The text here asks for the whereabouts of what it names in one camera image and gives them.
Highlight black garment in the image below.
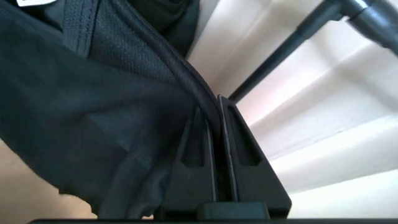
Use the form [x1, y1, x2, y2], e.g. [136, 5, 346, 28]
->
[0, 0, 223, 220]

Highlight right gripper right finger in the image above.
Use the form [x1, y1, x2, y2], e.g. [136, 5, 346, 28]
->
[218, 95, 292, 218]

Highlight black drawstring shorts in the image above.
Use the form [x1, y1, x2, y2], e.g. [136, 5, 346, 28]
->
[129, 0, 200, 57]

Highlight beige curtain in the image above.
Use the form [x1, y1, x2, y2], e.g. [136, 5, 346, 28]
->
[186, 0, 398, 218]

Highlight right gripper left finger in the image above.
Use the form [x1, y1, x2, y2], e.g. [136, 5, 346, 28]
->
[161, 108, 218, 218]

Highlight black clothes rack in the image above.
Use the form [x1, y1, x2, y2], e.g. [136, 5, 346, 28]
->
[228, 0, 398, 103]

